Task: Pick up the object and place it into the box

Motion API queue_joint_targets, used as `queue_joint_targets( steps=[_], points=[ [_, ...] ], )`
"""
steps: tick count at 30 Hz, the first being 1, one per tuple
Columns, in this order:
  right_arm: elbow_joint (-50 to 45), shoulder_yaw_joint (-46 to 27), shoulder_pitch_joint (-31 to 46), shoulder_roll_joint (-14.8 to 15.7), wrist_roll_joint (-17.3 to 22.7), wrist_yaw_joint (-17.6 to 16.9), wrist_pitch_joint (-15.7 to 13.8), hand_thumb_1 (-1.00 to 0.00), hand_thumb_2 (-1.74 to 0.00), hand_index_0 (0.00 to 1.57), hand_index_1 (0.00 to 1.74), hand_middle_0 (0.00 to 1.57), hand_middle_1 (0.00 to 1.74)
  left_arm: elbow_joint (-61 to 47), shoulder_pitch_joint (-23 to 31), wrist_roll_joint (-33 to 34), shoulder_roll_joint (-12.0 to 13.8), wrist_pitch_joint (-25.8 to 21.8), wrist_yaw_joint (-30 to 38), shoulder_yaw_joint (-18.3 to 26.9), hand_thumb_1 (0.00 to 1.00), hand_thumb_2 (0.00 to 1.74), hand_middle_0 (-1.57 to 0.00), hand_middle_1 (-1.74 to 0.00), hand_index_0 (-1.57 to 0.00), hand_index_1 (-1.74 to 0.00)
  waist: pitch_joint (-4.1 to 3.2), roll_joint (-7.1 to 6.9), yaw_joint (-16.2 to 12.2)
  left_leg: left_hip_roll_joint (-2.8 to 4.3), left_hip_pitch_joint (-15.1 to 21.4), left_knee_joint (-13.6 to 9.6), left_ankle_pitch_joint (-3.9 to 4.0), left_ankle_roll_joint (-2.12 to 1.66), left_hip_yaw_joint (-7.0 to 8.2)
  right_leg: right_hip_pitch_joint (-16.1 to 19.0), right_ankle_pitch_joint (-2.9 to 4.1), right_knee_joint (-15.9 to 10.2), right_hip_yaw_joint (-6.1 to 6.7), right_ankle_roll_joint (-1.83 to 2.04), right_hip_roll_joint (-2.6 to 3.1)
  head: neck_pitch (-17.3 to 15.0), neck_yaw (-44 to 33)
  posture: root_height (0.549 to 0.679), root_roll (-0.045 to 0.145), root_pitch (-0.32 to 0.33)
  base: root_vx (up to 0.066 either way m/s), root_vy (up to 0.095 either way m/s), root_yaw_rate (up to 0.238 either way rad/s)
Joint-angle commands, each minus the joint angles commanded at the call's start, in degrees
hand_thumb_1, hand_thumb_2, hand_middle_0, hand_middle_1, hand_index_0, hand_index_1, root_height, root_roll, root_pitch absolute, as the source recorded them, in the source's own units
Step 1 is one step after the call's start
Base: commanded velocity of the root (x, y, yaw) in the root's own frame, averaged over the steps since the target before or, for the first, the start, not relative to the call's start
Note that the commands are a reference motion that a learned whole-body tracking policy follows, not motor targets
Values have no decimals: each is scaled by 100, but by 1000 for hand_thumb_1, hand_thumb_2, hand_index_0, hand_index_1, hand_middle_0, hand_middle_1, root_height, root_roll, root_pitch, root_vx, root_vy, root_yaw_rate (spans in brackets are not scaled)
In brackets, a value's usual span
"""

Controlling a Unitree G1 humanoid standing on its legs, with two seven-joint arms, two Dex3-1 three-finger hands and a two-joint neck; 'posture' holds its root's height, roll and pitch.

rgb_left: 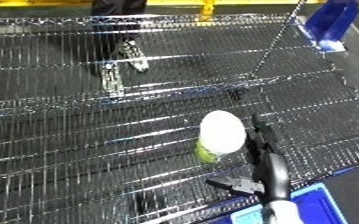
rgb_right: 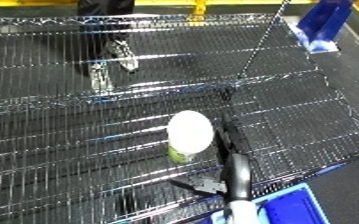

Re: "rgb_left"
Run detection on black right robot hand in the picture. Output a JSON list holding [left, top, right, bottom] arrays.
[[203, 114, 293, 203]]

